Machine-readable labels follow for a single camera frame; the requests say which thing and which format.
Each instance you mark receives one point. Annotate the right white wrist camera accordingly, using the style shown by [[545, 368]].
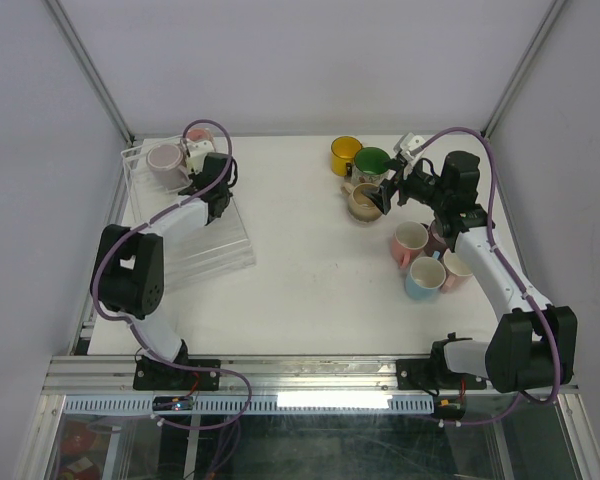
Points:
[[409, 148]]

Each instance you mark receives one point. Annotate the small electronics board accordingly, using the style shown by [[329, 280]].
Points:
[[173, 403]]

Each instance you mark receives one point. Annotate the mauve purple mug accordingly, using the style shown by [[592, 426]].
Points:
[[435, 243]]

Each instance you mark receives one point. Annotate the light blue mug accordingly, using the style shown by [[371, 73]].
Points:
[[425, 277]]

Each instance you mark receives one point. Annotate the aluminium mounting rail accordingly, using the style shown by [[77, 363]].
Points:
[[115, 374]]

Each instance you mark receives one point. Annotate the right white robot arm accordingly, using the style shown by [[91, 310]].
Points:
[[534, 342]]

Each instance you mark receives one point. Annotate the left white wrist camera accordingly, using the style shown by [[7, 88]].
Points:
[[195, 153]]

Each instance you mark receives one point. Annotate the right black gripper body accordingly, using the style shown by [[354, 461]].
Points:
[[421, 187]]

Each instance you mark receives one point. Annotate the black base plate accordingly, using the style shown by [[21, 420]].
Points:
[[151, 375], [423, 374]]

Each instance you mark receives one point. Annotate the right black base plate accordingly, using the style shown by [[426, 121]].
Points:
[[423, 374]]

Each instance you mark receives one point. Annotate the beige stoneware mug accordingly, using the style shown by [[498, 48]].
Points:
[[359, 206]]

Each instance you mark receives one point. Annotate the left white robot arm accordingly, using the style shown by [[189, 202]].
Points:
[[128, 279]]

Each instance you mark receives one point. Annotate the white slotted cable duct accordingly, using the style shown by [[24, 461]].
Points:
[[282, 403]]

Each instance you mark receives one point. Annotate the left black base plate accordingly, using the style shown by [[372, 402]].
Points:
[[151, 375]]

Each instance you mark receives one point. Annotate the black connector box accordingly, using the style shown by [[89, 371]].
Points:
[[449, 409]]

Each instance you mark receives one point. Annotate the light pink mug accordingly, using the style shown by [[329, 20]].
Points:
[[457, 272]]

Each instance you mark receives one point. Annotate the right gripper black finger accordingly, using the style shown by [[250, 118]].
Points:
[[381, 196], [396, 164]]

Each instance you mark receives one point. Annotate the lavender mug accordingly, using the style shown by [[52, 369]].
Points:
[[168, 166]]

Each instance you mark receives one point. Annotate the pink patterned mug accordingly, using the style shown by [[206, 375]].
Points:
[[199, 135]]

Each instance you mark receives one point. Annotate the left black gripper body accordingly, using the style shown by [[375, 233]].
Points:
[[228, 194]]

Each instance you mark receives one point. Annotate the yellow glass cup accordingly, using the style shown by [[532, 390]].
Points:
[[343, 152]]

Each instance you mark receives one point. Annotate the green-inside patterned mug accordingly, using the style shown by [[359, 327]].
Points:
[[370, 165]]

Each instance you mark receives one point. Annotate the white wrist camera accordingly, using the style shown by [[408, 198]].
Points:
[[409, 148], [195, 153]]

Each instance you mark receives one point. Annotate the pink mug white inside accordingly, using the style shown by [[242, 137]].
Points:
[[408, 241]]

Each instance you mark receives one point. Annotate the clear acrylic dish rack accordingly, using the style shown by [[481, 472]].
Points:
[[191, 254]]

